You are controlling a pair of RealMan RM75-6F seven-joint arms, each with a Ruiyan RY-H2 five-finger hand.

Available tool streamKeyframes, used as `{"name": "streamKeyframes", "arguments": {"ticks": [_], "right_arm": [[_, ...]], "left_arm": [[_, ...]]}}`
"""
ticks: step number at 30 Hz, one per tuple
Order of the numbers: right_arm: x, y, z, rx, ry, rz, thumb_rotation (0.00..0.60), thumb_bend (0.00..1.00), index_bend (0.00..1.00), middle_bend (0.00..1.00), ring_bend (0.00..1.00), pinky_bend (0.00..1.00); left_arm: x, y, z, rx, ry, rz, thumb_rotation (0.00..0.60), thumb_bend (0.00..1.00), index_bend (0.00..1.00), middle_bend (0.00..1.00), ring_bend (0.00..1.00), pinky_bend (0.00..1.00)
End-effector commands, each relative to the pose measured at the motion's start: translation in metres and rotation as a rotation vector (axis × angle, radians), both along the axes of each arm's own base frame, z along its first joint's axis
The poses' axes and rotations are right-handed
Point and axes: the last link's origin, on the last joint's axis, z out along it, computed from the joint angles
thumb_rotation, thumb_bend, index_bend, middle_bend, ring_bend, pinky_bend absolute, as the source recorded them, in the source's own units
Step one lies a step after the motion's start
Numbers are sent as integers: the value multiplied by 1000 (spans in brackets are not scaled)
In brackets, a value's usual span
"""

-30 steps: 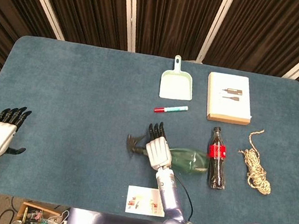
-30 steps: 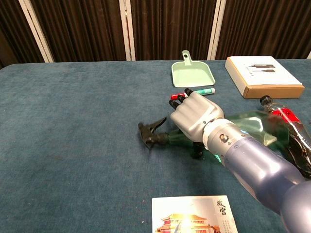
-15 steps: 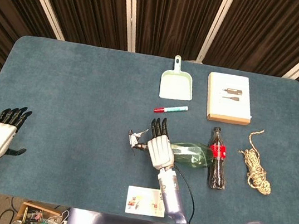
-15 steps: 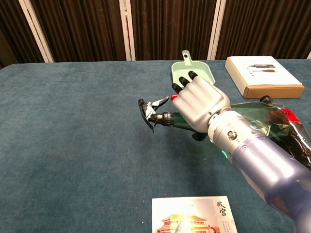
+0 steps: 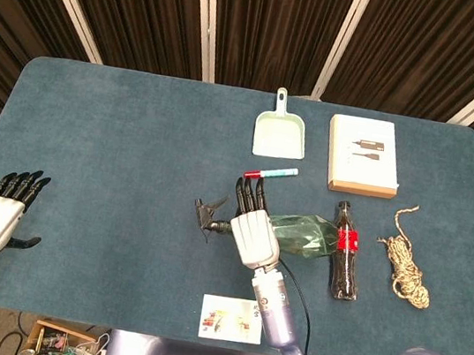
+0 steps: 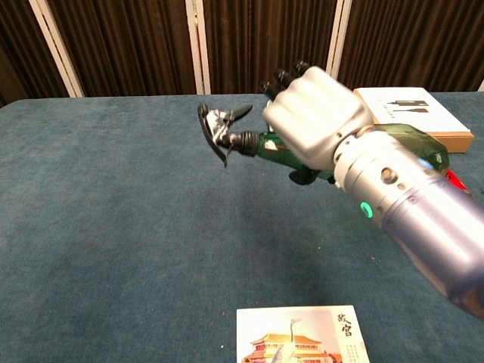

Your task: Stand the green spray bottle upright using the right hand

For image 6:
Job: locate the white screen frame post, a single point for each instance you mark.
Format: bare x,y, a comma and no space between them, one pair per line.
334,45
56,47
198,47

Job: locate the palace picture card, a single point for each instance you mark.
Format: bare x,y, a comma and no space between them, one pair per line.
298,336

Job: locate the green spray bottle black trigger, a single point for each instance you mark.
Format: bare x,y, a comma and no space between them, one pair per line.
270,145

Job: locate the blue table cloth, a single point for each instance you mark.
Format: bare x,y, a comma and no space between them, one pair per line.
113,227

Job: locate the cola bottle red label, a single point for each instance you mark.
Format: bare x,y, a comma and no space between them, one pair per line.
457,181

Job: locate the dark brown pleated curtain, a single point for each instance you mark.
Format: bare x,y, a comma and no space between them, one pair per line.
125,41

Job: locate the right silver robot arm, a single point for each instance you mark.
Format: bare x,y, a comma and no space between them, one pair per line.
408,196

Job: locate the white topped cardboard box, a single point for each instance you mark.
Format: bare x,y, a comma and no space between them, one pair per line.
412,109

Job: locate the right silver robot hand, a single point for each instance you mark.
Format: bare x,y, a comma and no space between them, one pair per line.
317,113

